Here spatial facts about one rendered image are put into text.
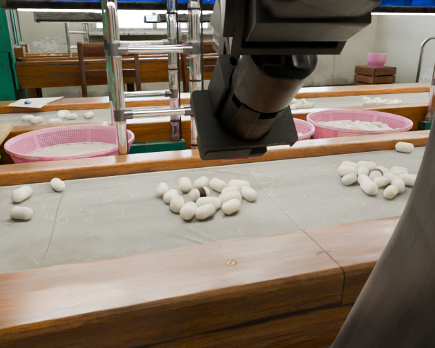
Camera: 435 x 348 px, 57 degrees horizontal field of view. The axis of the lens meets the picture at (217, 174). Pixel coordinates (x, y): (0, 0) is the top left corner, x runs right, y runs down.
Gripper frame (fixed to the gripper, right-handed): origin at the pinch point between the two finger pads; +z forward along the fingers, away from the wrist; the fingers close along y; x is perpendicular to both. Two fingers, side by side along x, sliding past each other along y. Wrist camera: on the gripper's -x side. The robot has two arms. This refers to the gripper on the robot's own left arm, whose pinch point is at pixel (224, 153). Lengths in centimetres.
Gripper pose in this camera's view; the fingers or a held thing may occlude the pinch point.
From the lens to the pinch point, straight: 48.8
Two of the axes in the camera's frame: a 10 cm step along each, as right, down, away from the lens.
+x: 1.8, 9.3, -3.3
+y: -9.6, 0.9, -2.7
